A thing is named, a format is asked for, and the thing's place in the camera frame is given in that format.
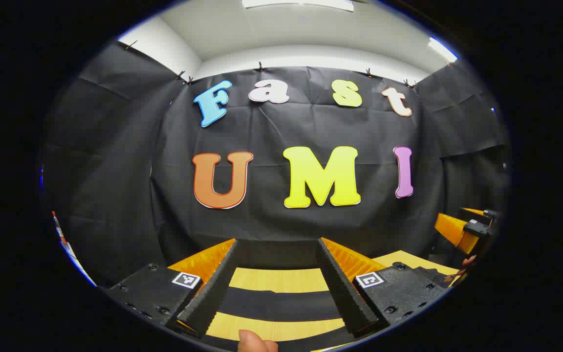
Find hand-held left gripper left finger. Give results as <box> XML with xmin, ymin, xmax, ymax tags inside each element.
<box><xmin>98</xmin><ymin>238</ymin><xmax>240</xmax><ymax>339</ymax></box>

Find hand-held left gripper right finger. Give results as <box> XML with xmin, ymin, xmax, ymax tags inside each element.
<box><xmin>316</xmin><ymin>238</ymin><xmax>453</xmax><ymax>339</ymax></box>

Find black denim jeans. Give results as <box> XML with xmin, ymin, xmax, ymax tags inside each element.
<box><xmin>203</xmin><ymin>286</ymin><xmax>360</xmax><ymax>352</ymax></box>

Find black backdrop cloth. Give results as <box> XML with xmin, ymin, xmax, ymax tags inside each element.
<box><xmin>41</xmin><ymin>42</ymin><xmax>511</xmax><ymax>289</ymax></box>

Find white desk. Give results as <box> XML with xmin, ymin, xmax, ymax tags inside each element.
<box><xmin>51</xmin><ymin>210</ymin><xmax>97</xmax><ymax>287</ymax></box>

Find ceiling light panel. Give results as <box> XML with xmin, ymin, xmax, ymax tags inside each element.
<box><xmin>427</xmin><ymin>36</ymin><xmax>458</xmax><ymax>64</ymax></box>
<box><xmin>241</xmin><ymin>0</ymin><xmax>355</xmax><ymax>12</ymax></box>

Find row of black cloth clips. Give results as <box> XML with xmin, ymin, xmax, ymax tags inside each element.
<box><xmin>123</xmin><ymin>40</ymin><xmax>419</xmax><ymax>89</ymax></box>

